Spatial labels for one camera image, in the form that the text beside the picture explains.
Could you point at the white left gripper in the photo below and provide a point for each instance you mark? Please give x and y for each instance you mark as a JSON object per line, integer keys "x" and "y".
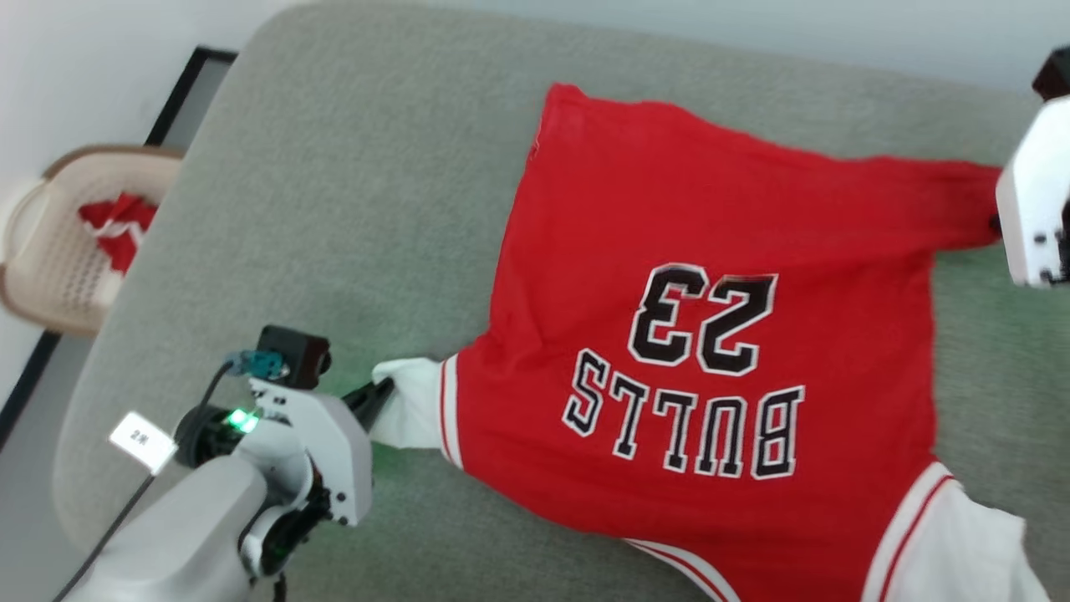
{"x": 330, "y": 451}

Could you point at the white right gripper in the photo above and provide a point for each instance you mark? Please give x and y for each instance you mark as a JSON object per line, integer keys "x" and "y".
{"x": 1032, "y": 209}

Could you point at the red white Bulls jersey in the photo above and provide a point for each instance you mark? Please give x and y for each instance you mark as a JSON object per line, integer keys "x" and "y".
{"x": 694, "y": 251}

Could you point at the crumpled red white cloth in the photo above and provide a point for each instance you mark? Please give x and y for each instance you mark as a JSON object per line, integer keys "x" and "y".
{"x": 121, "y": 230}

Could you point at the beige plastic laundry basket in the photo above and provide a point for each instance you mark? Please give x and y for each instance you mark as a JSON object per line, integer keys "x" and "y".
{"x": 50, "y": 267}

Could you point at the black floor skirting strip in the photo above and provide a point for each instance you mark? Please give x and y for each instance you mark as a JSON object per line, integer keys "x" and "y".
{"x": 180, "y": 96}

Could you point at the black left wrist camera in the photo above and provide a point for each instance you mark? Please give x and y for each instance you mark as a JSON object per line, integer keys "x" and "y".
{"x": 292, "y": 355}

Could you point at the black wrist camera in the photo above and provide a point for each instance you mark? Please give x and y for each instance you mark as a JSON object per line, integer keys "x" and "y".
{"x": 1055, "y": 73}
{"x": 292, "y": 355}

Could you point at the teal left camera connector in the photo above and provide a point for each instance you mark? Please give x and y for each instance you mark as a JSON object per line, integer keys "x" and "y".
{"x": 259, "y": 363}

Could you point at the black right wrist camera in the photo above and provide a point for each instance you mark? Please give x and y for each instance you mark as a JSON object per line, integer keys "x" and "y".
{"x": 1055, "y": 73}

